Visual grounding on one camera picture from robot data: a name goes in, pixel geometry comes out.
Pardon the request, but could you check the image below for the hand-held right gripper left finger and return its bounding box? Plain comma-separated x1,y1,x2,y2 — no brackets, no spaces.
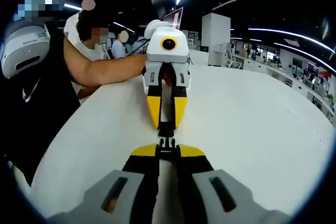
48,143,160,224

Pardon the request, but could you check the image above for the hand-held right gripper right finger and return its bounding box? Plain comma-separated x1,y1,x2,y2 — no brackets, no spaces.
175,143,292,224

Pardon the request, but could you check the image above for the black plastic buckle socket part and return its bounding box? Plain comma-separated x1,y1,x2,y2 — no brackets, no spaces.
157,120,176,138

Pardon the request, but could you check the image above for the black plastic buckle pronged part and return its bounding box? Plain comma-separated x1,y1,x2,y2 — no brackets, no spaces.
158,137,177,161

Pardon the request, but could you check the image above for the person's left hand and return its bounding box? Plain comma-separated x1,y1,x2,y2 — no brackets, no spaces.
161,64,173,84

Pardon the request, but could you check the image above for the computer monitor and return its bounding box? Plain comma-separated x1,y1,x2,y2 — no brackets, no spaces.
163,7,184,30

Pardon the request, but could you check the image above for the white office chair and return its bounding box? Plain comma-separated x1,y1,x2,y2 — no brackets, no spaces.
225,50,245,70

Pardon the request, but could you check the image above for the person's black shirt torso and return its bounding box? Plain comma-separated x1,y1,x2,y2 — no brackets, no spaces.
0,20,82,185

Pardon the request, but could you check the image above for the white office desk row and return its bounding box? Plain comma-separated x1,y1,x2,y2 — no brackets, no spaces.
244,56,336,122

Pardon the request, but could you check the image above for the curved ceiling strip light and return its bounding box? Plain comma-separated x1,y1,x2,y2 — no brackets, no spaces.
274,41,336,74
248,27,336,53

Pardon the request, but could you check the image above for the white grey headset device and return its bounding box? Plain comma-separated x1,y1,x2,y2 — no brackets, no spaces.
1,23,51,79

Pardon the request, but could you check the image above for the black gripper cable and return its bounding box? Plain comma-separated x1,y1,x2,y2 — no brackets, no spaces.
130,37,151,56

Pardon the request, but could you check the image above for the red wall banner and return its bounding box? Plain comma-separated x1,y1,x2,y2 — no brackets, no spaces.
306,62,330,78

